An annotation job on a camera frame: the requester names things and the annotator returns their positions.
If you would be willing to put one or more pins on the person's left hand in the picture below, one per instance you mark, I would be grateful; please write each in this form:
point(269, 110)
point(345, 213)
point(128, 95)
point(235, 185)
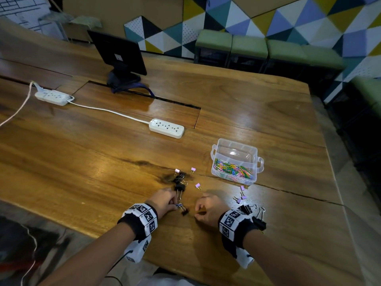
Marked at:
point(162, 201)

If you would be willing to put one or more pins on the pale green chair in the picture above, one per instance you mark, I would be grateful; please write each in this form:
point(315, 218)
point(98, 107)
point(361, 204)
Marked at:
point(86, 21)

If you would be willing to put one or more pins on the green cushioned stool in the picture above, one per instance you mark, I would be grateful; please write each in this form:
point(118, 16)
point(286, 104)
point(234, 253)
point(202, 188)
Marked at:
point(285, 51)
point(323, 58)
point(249, 46)
point(367, 89)
point(213, 40)

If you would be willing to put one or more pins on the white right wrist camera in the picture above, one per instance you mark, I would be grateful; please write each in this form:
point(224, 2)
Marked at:
point(244, 259)

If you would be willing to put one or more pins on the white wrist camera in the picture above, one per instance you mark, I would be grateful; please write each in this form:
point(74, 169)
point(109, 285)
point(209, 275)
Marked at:
point(137, 250)
point(244, 259)

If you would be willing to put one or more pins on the right wrist marker band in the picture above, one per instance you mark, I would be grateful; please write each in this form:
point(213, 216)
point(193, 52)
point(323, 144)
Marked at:
point(236, 229)

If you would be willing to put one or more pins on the group of binder clips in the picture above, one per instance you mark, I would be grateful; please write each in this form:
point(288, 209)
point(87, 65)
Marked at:
point(179, 187)

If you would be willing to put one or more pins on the clear plastic box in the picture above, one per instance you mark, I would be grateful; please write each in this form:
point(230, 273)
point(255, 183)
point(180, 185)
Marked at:
point(238, 151)

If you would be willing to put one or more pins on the person's left forearm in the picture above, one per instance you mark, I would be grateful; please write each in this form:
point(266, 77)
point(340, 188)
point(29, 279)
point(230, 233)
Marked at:
point(89, 262)

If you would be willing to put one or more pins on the person's white top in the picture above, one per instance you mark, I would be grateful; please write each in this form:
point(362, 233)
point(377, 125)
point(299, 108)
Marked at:
point(175, 281)

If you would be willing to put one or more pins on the wrist marker band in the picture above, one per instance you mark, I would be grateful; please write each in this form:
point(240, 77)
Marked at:
point(236, 229)
point(140, 220)

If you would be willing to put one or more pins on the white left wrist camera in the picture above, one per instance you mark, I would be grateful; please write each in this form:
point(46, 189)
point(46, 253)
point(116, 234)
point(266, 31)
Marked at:
point(137, 250)

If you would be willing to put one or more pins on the heap of sorted paper clips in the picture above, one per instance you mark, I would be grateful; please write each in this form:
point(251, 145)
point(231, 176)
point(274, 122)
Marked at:
point(233, 169)

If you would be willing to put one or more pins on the black monitor stand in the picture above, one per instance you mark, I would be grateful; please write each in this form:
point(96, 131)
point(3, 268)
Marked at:
point(123, 83)

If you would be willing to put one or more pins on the left wrist marker band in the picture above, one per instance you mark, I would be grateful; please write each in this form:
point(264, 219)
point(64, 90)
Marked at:
point(140, 220)

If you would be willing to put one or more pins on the black monitor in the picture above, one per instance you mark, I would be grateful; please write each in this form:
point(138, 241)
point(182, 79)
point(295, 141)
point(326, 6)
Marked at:
point(119, 50)

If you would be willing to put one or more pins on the white power strip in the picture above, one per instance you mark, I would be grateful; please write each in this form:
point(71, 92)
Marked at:
point(166, 128)
point(53, 97)

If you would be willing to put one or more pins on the person's right hand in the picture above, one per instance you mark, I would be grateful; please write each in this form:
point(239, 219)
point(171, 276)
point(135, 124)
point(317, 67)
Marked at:
point(214, 206)

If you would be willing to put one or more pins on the wooden table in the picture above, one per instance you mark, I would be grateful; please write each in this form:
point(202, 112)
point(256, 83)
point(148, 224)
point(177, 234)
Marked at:
point(89, 151)

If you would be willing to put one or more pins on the person's right forearm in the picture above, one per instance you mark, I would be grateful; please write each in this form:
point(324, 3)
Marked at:
point(282, 262)

